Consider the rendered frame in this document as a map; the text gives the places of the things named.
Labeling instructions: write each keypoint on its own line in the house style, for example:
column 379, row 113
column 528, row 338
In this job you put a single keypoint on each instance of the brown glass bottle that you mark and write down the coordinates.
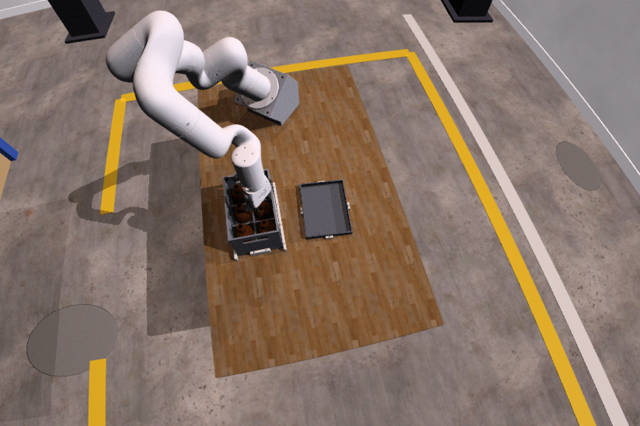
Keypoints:
column 265, row 226
column 242, row 216
column 265, row 211
column 244, row 230

